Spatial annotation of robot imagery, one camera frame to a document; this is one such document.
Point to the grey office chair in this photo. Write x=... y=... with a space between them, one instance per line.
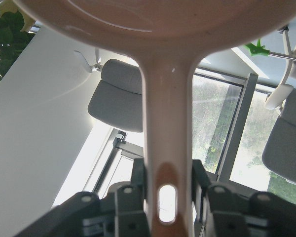
x=279 y=154
x=117 y=99

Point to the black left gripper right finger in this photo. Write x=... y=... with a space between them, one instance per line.
x=217 y=213

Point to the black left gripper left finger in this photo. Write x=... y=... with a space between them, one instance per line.
x=130 y=219

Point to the green plant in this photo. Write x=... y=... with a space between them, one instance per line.
x=13 y=40

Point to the grey office chair right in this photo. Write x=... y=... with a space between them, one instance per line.
x=279 y=154

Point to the grey office chair left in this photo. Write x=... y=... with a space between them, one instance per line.
x=117 y=99

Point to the beige plastic dustpan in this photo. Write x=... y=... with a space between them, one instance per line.
x=167 y=38

